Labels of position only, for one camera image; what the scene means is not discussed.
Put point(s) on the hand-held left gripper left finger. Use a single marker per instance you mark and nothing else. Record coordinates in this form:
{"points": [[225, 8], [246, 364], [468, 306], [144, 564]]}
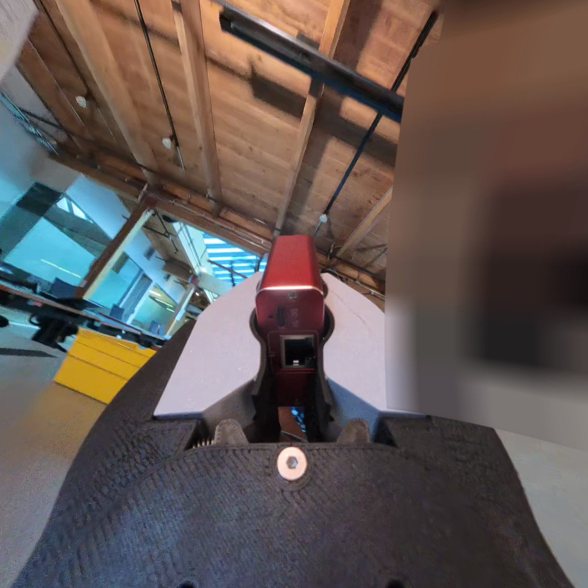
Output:
{"points": [[211, 358]]}

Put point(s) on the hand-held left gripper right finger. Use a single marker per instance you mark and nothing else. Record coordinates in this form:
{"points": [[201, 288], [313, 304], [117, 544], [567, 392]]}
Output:
{"points": [[358, 349]]}

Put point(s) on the red port adapter box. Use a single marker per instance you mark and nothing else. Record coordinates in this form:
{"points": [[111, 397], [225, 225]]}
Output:
{"points": [[287, 262]]}

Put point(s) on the yellow plastic bin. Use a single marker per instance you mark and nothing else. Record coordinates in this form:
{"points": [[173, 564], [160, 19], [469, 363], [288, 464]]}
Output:
{"points": [[96, 363]]}

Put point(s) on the wooden top office desk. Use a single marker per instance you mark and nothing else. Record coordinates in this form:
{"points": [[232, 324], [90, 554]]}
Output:
{"points": [[92, 314]]}

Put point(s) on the black ceiling pipe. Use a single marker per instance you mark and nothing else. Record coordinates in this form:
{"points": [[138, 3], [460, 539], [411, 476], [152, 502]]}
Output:
{"points": [[312, 59]]}

